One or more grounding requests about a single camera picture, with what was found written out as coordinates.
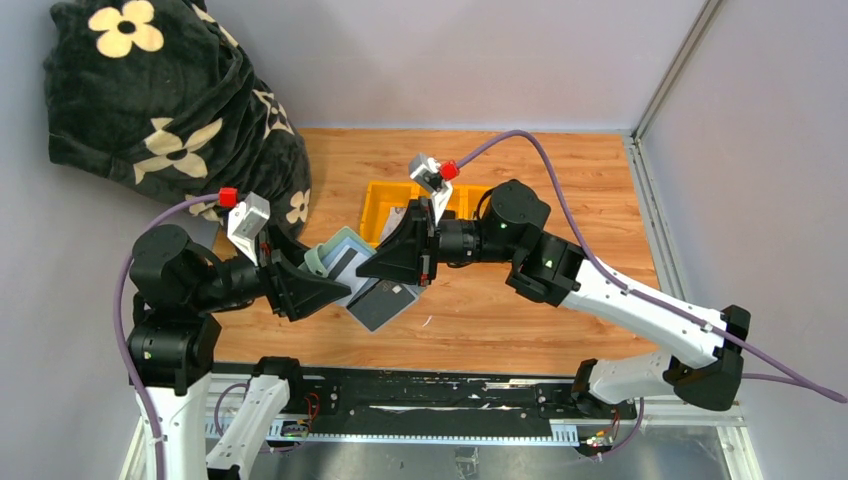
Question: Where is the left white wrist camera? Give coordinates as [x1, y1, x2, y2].
[226, 192, 271, 266]

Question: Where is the yellow three-compartment bin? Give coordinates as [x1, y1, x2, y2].
[359, 181, 490, 247]

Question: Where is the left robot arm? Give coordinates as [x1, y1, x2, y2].
[126, 224, 350, 479]

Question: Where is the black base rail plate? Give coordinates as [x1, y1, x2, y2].
[280, 367, 637, 439]

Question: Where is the aluminium frame rail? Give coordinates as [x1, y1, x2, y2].
[626, 0, 724, 298]

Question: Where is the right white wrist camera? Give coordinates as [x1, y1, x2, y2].
[408, 153, 460, 223]

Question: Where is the silver card in bin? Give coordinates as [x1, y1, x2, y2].
[379, 207, 406, 242]

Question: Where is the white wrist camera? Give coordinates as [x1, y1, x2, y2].
[226, 192, 271, 266]
[408, 153, 460, 223]

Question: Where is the black floral plush blanket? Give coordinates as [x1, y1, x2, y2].
[44, 1, 312, 238]

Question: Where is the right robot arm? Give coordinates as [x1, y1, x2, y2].
[357, 180, 750, 413]

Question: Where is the dark grey credit card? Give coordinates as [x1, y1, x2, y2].
[346, 279, 422, 333]

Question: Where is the green card holder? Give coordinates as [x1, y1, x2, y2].
[298, 226, 427, 326]

